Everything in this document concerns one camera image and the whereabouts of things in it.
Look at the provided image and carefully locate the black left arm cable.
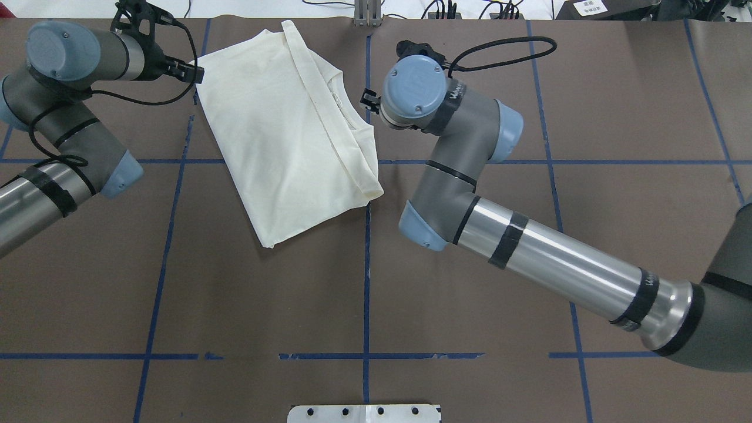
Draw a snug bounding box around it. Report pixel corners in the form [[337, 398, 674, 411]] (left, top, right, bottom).
[[26, 18, 200, 177]]

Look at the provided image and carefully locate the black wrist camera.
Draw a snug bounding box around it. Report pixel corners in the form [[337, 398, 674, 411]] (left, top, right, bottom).
[[395, 40, 448, 69], [110, 1, 177, 42]]

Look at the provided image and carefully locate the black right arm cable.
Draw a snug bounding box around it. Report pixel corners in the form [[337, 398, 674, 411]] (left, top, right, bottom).
[[444, 36, 558, 74]]

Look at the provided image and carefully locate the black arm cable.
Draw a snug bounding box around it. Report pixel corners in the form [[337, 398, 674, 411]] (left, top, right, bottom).
[[26, 18, 200, 177], [444, 36, 558, 74]]

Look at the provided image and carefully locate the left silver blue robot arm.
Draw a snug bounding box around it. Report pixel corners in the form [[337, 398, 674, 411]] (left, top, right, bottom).
[[1, 16, 204, 256]]

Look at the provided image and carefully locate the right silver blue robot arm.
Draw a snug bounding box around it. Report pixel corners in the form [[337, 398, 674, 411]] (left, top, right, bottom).
[[360, 55, 751, 372]]

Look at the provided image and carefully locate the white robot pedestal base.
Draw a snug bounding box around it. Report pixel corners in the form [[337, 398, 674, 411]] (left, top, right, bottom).
[[287, 404, 442, 422]]

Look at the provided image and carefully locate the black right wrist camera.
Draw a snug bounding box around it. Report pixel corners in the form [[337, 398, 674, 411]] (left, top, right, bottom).
[[395, 40, 448, 69]]

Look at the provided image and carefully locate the black box with label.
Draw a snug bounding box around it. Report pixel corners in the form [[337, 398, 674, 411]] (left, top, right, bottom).
[[554, 1, 661, 21]]

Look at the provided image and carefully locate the grey aluminium frame post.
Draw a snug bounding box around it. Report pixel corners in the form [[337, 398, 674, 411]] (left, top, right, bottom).
[[352, 0, 383, 28]]

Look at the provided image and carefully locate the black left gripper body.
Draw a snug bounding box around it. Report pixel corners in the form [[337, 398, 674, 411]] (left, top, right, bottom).
[[140, 43, 183, 81]]

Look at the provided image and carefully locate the cream long-sleeve cat shirt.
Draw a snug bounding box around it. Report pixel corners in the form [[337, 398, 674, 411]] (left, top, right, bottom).
[[197, 21, 384, 249]]

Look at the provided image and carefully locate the black cable bundle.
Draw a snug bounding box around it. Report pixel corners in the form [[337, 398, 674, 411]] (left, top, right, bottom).
[[421, 0, 525, 21]]

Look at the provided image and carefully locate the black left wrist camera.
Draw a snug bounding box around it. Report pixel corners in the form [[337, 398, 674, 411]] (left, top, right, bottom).
[[110, 1, 177, 42]]

